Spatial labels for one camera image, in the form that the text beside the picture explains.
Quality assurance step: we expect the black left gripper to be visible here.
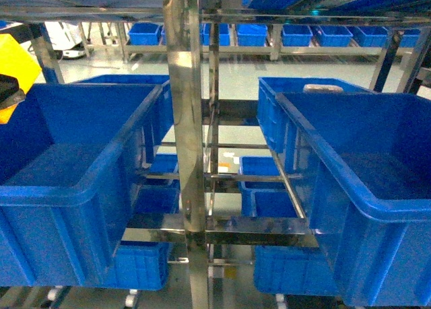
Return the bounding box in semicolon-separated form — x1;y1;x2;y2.
0;74;26;110

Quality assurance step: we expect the blue plastic crate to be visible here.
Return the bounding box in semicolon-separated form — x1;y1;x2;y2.
276;93;430;306
257;76;374;155

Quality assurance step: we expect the white container in rear crate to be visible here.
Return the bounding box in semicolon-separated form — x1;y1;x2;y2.
303;83;343;93

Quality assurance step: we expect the blue plastic crate upper shelf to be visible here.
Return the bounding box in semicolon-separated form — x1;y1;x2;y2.
1;83;162;287

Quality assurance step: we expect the yellow toy building block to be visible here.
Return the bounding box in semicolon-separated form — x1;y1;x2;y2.
1;34;41;125

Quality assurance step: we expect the stainless steel rack upright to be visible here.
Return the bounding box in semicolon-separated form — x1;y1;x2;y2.
163;0;209;308

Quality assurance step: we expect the blue plastic crate behind right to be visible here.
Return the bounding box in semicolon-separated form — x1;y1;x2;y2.
257;76;374;155

